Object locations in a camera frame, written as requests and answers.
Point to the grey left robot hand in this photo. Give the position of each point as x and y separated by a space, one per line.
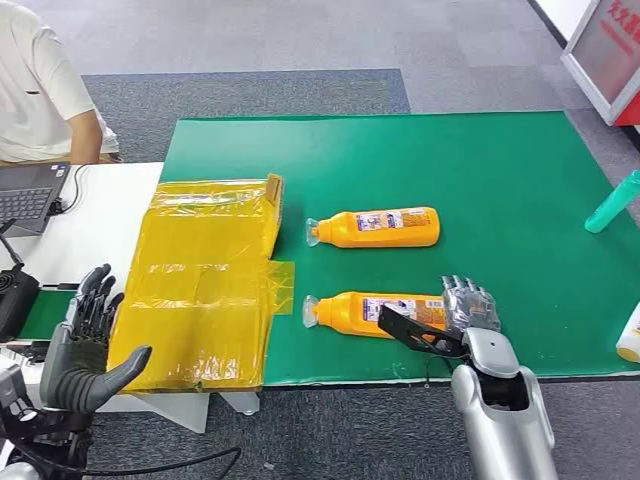
75 371

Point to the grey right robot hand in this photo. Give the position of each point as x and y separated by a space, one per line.
470 308

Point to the orange bottle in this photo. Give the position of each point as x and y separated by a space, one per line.
340 232
345 315

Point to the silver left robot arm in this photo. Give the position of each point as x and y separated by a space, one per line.
30 430

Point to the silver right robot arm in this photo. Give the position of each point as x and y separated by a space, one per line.
500 444

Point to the orange bottle, back label up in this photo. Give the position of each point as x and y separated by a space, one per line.
340 232

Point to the white and yellow bottle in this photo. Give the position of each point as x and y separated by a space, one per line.
631 338

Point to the teal plastic bottle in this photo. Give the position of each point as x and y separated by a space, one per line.
612 204

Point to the small green belt conveyor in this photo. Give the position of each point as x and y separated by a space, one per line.
45 314

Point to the black box with fan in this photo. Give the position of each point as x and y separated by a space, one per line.
15 301

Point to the green table mat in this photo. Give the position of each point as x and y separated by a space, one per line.
500 199

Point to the yellow film wrapped cardboard box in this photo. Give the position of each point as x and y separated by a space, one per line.
200 291

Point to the grey laptop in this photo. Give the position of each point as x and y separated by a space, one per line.
25 195

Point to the person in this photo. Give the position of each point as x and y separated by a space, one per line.
35 86

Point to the red and white sign stand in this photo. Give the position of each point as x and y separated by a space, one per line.
607 53

